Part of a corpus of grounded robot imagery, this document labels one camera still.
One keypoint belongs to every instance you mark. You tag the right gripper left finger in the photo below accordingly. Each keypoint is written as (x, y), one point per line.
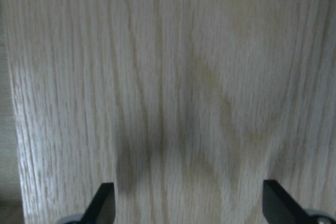
(102, 207)

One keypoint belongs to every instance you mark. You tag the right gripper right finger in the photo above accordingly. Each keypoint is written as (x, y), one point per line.
(279, 206)

